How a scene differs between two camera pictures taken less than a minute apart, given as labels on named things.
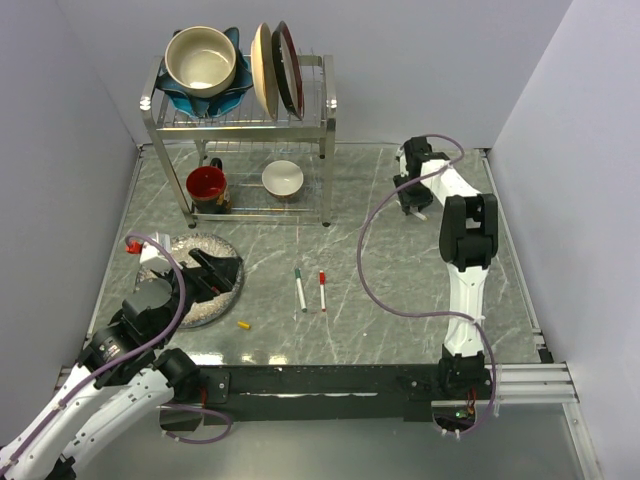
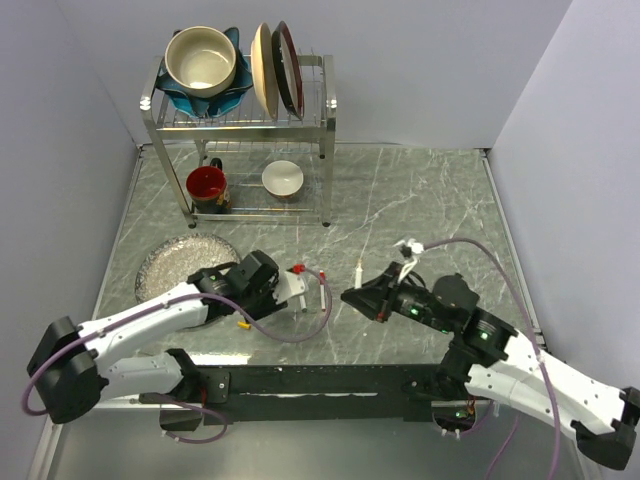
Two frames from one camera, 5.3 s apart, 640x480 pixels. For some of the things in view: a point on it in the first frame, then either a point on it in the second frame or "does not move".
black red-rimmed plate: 289,69 does not move
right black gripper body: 414,195 -> 409,299
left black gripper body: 198,288 -> 260,302
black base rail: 295,392 does not move
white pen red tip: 322,282 does not move
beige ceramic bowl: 200,61 does not move
